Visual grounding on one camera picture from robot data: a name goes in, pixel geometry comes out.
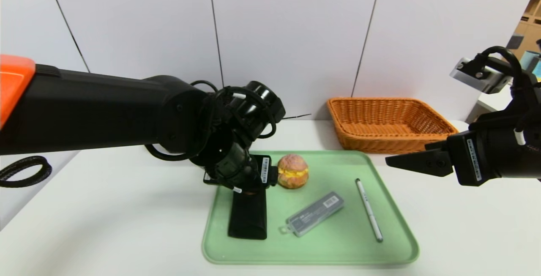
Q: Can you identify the cream puff bun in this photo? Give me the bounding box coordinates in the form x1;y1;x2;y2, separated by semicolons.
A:
277;154;309;189

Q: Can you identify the black pouch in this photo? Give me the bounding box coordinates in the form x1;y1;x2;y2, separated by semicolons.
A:
228;188;268;240

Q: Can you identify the clear plastic case black insert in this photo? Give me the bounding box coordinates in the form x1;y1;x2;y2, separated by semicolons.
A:
278;191;344;238

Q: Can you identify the orange wicker basket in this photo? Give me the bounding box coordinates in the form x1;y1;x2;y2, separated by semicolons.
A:
326;97;459;155

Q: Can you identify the white pen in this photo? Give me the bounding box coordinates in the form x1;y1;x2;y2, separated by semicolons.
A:
355;178;384;243

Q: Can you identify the light green plastic tray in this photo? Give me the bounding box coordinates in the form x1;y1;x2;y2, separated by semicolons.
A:
202;150;420;265

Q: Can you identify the white side table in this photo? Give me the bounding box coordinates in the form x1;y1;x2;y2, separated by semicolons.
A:
465;85;514;124

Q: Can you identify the wooden shelf unit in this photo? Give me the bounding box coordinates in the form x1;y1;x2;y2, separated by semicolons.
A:
505;0;541;57

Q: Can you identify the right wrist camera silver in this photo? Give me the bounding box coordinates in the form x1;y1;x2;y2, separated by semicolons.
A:
450;57;512;95

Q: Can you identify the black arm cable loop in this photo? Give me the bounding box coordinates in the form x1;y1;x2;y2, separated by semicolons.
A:
0;156;52;188

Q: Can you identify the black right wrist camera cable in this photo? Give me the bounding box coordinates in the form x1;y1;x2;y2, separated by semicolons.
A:
473;46;527;99

